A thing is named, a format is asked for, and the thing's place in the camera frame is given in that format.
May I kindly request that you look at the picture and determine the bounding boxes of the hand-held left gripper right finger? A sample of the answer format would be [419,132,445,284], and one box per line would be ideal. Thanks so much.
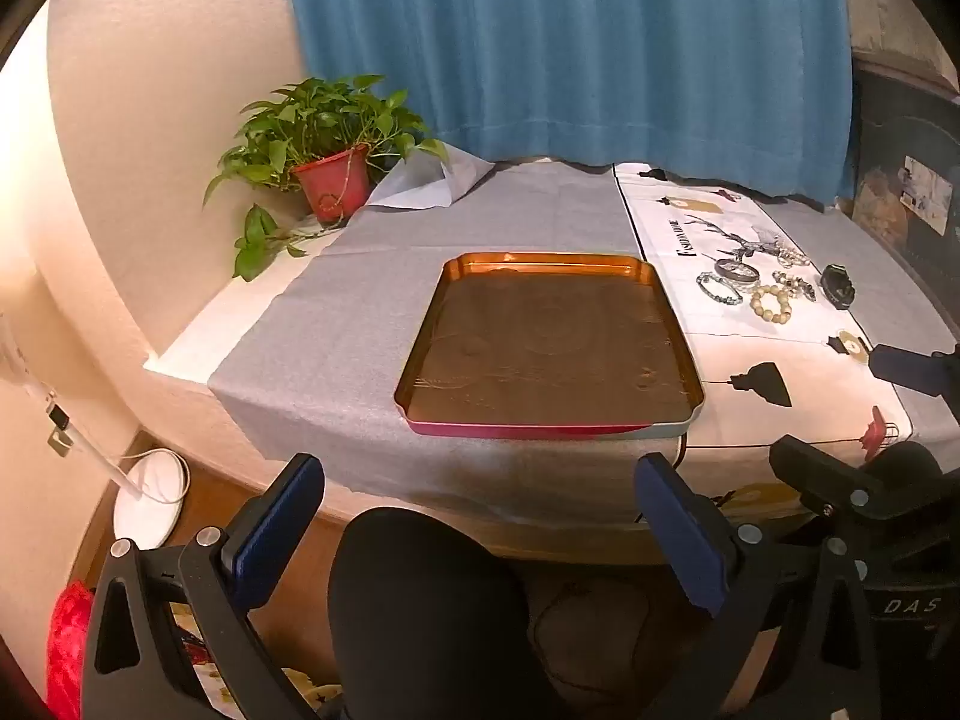
[634,452,886,720]

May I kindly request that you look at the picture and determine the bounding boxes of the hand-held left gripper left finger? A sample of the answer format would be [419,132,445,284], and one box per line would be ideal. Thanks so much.
[79,452,327,720]

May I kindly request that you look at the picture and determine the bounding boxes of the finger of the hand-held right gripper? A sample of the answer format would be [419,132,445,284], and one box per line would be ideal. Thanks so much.
[870,343,960,397]
[770,435,960,541]

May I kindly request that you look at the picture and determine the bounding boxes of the black wrist watch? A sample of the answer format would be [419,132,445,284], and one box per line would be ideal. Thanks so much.
[820,264,857,311]

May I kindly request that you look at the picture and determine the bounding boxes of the black and white bead bracelet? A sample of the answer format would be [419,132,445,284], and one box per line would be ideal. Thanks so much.
[772,270,818,302]

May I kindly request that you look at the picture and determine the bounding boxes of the cream wooden bead bracelet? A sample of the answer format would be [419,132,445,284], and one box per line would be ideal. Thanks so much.
[750,283,794,327]

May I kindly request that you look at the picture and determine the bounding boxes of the green bead bracelet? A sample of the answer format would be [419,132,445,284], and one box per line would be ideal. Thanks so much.
[696,271,745,307]

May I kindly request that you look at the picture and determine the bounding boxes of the orange metal tray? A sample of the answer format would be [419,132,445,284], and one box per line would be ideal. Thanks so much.
[395,251,706,438]

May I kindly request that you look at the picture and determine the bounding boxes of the white printed table cloth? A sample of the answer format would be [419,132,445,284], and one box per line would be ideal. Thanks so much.
[613,162,922,533]

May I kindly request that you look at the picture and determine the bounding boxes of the patterned cloth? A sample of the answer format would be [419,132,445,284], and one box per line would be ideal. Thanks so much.
[171,600,342,720]

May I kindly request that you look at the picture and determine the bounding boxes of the person's black trousers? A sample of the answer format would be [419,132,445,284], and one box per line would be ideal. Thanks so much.
[328,508,575,720]

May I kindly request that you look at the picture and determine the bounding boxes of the dark printed board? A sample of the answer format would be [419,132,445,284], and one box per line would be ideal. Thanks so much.
[851,52,960,278]

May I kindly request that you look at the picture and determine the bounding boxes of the red plastic bag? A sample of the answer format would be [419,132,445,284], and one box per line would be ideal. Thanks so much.
[46,581,95,720]

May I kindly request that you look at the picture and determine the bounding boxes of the grey tablecloth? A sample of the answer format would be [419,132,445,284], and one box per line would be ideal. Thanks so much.
[208,156,942,530]

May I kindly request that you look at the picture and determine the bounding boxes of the green plant in red pot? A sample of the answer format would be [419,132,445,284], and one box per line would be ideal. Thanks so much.
[202,75,451,282]

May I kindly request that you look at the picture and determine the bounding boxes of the blue curtain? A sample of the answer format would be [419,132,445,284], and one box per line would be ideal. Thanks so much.
[283,0,856,203]

